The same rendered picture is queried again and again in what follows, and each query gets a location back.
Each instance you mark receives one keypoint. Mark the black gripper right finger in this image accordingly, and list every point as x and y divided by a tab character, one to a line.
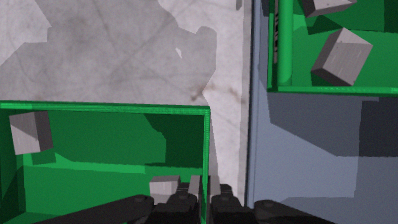
223	207

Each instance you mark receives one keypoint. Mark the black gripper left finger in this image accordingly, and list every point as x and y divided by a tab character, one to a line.
136	209

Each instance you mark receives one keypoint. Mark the green bin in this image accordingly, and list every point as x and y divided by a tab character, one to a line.
375	21
99	156

